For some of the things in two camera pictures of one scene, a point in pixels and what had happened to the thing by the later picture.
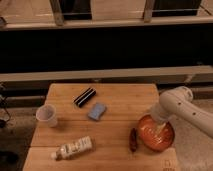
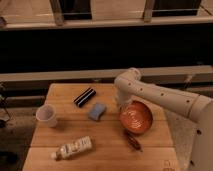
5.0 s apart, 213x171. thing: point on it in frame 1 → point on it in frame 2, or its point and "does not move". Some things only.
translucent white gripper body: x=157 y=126 → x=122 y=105
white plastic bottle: x=79 y=146 does not move
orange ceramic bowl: x=155 y=136 → x=136 y=117
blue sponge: x=97 y=111 does not move
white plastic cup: x=47 y=113 does not move
